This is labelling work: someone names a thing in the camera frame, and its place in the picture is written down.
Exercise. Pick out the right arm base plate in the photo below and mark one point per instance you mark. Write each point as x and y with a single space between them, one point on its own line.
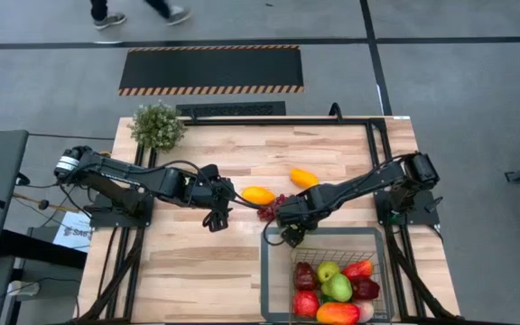
422 212

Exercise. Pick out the yellow mango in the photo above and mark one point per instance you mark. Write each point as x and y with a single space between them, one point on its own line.
304 178

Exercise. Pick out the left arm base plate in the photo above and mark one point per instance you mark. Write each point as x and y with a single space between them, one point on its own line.
102 219

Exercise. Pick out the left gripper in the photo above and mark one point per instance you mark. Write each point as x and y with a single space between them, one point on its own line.
206 192

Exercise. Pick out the white printed paper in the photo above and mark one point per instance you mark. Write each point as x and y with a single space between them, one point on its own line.
72 232

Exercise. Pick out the black perforated strip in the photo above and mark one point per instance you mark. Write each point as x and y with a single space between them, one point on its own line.
230 108

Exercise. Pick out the red apple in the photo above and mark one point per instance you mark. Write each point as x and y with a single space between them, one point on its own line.
305 303

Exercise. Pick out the round green fruit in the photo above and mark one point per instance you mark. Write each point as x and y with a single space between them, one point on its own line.
327 299

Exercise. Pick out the small green potted plant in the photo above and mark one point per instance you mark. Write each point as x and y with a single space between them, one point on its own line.
157 128

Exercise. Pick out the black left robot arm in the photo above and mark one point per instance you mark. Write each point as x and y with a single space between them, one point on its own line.
120 169

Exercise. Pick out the red grape bunch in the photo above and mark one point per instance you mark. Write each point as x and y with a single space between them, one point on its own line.
269 211

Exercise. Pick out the black hazard-striped floor mat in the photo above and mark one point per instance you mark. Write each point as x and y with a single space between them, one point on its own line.
242 67

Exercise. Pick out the yellow-green apple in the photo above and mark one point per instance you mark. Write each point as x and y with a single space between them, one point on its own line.
327 271

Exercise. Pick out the bright red pepper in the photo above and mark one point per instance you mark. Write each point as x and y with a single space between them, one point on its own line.
358 270

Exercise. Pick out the person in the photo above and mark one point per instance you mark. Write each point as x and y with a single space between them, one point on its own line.
99 6

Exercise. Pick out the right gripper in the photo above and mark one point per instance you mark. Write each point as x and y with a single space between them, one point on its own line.
296 210

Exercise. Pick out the green pear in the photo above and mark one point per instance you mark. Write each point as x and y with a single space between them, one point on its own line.
340 289

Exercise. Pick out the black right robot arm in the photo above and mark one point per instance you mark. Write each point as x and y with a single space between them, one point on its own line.
359 182

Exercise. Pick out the pink peach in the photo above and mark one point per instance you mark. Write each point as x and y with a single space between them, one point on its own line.
367 311

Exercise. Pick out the orange mango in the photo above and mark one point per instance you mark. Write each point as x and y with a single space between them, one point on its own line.
258 195

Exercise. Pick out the orange red pepper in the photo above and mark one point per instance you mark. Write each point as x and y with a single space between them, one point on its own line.
337 313

